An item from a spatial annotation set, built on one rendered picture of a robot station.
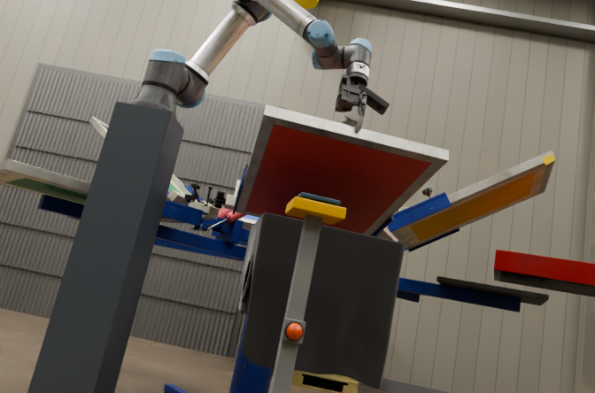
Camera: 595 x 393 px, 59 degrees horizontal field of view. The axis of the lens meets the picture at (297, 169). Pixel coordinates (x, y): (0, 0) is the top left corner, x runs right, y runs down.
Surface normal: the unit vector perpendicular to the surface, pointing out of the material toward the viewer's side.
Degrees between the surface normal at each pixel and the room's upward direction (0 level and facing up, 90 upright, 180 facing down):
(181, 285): 90
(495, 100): 90
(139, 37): 90
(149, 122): 90
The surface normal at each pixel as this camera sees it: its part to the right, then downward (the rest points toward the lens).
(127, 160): -0.02, -0.25
